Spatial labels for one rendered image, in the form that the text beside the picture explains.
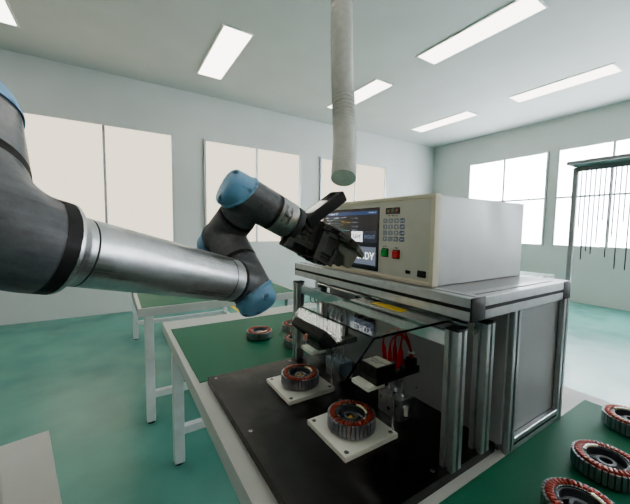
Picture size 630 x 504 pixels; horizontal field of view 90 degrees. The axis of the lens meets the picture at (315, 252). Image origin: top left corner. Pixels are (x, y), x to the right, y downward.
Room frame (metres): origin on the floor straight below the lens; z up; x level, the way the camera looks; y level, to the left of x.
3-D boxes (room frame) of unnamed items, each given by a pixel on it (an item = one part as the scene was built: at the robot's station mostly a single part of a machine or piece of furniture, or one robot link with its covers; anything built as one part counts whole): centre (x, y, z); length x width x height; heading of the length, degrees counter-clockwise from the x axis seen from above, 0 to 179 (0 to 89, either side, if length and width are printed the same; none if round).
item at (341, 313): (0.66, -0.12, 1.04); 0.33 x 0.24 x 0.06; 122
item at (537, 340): (0.75, -0.54, 0.91); 0.28 x 0.03 x 0.32; 122
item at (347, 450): (0.71, -0.09, 0.78); 0.15 x 0.15 x 0.01; 32
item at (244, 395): (0.82, -0.04, 0.76); 0.64 x 0.47 x 0.02; 32
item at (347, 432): (0.71, -0.09, 0.80); 0.11 x 0.11 x 0.04
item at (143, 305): (2.92, 1.08, 0.37); 1.85 x 1.10 x 0.75; 32
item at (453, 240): (0.97, -0.30, 1.22); 0.44 x 0.39 x 0.20; 32
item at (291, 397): (0.91, 0.04, 0.78); 0.15 x 0.15 x 0.01; 32
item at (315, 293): (0.86, -0.11, 1.03); 0.62 x 0.01 x 0.03; 32
